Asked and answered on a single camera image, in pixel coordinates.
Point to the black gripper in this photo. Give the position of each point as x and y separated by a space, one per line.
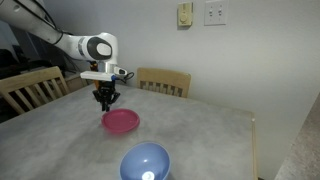
106 89

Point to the pink plastic plate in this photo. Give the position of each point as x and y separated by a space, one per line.
120 120

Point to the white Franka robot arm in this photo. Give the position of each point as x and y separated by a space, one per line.
90 48

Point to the small white side table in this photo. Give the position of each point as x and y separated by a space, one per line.
75 81

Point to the wooden chair short back slats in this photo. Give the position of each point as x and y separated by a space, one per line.
163 75

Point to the blue plastic bowl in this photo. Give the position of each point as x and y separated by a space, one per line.
145 161

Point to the wooden slat-back chair wide gaps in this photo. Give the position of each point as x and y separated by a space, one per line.
30 77

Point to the grey speckled countertop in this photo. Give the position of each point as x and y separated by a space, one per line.
305 153

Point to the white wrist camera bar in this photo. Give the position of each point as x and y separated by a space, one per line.
96 75

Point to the white double light switch plate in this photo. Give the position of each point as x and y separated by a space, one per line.
215 12

